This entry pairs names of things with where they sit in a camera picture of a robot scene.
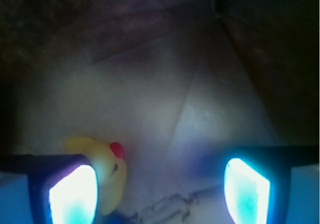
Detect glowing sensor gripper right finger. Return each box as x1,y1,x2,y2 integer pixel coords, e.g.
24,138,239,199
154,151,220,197
223,146,320,223

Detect blue sponge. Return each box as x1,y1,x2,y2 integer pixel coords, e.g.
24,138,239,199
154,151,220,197
105,211,132,224

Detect brown paper bag bin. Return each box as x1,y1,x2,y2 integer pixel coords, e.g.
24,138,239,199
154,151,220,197
0,0,320,223

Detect yellow rubber duck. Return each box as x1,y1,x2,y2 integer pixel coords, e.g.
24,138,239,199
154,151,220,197
65,136,128,215

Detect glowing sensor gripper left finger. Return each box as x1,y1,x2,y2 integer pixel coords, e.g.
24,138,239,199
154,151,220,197
0,154,98,223

